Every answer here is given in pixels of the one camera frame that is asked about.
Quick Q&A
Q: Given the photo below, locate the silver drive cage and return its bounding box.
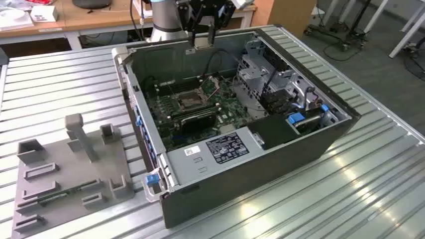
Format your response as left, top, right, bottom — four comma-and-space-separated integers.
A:
237, 39, 293, 112

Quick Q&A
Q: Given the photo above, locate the white labelled box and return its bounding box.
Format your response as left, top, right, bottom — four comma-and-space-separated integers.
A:
29, 5, 58, 23

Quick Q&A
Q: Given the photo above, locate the black hanging cable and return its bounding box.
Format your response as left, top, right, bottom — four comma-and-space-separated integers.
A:
128, 0, 148, 42

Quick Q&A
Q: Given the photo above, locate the white flat box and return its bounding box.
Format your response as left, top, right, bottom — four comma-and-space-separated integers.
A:
0, 8, 33, 32

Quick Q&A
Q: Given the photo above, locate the black grey PC case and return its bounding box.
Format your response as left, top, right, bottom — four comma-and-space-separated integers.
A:
110, 23, 362, 230

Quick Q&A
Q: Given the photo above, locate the green RAM stick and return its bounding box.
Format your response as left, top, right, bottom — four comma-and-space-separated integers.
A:
169, 108, 214, 120
34, 181, 97, 205

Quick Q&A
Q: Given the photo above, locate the black hard disk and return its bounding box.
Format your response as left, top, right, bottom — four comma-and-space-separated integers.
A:
291, 115, 325, 135

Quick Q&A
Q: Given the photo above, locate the wooden cabinet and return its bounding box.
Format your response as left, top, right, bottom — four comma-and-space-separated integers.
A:
266, 0, 315, 39

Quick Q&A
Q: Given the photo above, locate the black graphics card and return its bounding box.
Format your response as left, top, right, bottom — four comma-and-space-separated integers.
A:
181, 111, 217, 134

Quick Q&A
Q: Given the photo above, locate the dark grey round object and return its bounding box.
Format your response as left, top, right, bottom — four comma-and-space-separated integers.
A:
72, 0, 112, 8

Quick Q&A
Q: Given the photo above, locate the grey power supply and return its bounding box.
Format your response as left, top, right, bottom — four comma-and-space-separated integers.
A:
164, 125, 266, 186

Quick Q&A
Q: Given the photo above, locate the white table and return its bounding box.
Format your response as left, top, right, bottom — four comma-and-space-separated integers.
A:
387, 0, 425, 59

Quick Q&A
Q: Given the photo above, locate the wooden desk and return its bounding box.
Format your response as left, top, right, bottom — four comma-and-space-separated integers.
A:
0, 0, 258, 52

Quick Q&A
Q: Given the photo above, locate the CPU socket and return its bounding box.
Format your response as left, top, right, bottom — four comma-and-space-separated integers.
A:
172, 88, 206, 113

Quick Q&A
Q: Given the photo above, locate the green motherboard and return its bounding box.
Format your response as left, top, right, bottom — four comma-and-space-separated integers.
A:
145, 74, 262, 150

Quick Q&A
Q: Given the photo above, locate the blue disk carrier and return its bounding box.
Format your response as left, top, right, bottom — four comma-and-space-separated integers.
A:
285, 112, 306, 125

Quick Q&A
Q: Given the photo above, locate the grey parts rack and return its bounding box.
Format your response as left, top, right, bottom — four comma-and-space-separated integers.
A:
10, 113, 137, 239

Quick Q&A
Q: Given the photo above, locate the black wheeled stand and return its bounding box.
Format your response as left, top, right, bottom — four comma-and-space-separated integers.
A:
303, 0, 369, 52

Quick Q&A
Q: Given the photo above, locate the black plastic shroud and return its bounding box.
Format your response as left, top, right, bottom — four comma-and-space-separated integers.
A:
246, 116, 301, 150

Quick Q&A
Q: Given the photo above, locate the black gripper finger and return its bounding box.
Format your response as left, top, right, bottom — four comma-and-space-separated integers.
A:
208, 21, 217, 49
185, 23, 198, 48

